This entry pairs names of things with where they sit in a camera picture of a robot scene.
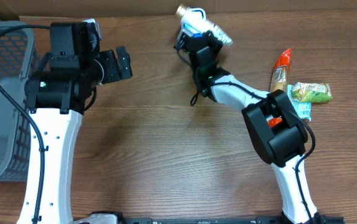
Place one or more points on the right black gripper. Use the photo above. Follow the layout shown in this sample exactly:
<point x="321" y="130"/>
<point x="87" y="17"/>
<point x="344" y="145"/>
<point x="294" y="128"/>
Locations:
<point x="215" y="42"/>

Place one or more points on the white barcode scanner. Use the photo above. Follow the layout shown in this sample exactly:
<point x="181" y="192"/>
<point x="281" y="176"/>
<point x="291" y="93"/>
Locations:
<point x="190" y="18"/>

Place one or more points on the green yellow snack packet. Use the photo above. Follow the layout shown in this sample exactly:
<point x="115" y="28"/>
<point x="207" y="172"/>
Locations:
<point x="312" y="92"/>

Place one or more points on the red spaghetti packet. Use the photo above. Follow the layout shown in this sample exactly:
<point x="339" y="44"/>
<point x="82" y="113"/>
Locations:
<point x="281" y="71"/>

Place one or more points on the grey plastic shopping basket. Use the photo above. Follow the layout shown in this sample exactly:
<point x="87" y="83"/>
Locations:
<point x="18" y="59"/>

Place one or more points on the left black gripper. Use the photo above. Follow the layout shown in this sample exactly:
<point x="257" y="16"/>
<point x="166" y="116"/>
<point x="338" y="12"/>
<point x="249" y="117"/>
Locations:
<point x="114" y="73"/>

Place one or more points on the white Pantene conditioner tube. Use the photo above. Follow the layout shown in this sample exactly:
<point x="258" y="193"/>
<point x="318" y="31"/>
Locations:
<point x="215" y="29"/>

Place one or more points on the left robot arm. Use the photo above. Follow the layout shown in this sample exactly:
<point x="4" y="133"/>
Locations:
<point x="59" y="92"/>

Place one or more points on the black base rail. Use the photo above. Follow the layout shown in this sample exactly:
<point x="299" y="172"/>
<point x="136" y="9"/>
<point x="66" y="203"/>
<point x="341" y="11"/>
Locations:
<point x="118" y="218"/>

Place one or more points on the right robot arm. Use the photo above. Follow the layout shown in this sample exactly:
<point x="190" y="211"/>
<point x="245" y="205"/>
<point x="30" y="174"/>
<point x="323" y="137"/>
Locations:
<point x="277" y="134"/>

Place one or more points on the mint green wipes packet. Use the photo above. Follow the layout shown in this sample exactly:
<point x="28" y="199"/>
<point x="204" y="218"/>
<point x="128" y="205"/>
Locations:
<point x="302" y="109"/>

